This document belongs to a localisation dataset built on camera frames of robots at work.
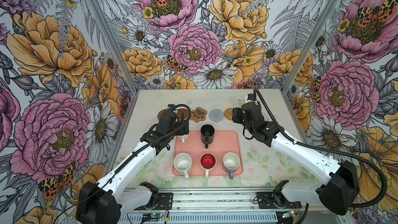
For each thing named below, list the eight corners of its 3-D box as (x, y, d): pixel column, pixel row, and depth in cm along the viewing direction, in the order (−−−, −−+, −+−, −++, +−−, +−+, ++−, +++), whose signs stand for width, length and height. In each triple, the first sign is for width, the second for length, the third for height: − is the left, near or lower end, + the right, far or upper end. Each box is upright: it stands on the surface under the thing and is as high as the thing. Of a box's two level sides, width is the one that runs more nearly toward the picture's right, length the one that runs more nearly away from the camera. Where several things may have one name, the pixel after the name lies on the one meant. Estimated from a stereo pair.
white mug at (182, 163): (174, 182, 81) (171, 176, 74) (176, 159, 89) (174, 152, 82) (191, 182, 81) (189, 176, 74) (192, 159, 89) (191, 152, 82)
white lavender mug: (223, 179, 82) (225, 174, 76) (221, 158, 89) (223, 152, 83) (239, 179, 82) (242, 174, 76) (236, 158, 89) (239, 152, 83)
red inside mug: (206, 179, 82) (206, 174, 76) (196, 163, 87) (196, 158, 81) (220, 169, 85) (221, 164, 79) (209, 155, 90) (210, 149, 84)
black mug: (200, 148, 92) (200, 141, 85) (201, 131, 99) (200, 124, 93) (214, 148, 92) (215, 141, 85) (213, 131, 99) (214, 124, 93)
